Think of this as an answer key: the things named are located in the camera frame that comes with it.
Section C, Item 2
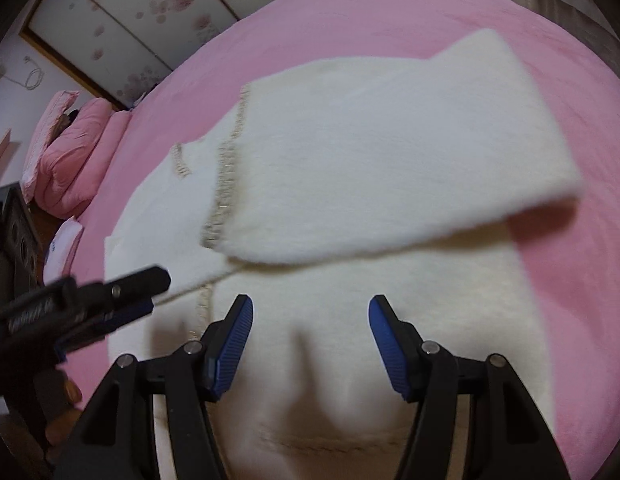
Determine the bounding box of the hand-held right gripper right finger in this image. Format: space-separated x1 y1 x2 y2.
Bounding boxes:
368 294 573 480

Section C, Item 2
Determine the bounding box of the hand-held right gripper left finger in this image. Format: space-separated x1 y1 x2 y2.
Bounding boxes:
54 294 255 480

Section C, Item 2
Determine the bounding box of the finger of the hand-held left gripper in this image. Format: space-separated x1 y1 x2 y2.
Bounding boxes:
0 266 171 333
52 299 157 353

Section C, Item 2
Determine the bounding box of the white fluffy towel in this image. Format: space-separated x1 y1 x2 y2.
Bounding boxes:
104 27 585 480

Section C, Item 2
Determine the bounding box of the person's left hand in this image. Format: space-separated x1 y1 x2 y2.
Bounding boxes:
44 379 85 457

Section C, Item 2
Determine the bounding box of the white plastic package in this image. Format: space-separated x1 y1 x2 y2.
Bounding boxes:
42 217 85 282

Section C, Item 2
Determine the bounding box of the pink folded comforter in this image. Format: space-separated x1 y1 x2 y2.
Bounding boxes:
40 97 134 219

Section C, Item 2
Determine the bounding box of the pink pillow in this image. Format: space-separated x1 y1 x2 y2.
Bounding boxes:
20 90 83 206

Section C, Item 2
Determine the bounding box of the floral sliding door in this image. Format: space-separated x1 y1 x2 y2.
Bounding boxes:
20 0 321 110

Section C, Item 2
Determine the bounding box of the pink bed blanket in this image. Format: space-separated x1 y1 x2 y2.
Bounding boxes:
40 0 620 480

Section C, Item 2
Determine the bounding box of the white wall cable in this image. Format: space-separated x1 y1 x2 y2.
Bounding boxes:
2 55 43 92

